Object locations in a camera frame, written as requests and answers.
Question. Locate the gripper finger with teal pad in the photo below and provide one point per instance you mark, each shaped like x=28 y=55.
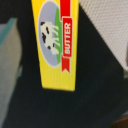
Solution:
x=10 y=56

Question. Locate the yellow toy butter box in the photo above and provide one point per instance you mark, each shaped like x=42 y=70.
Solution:
x=56 y=28

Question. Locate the white woven placemat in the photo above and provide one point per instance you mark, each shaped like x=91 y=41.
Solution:
x=110 y=18

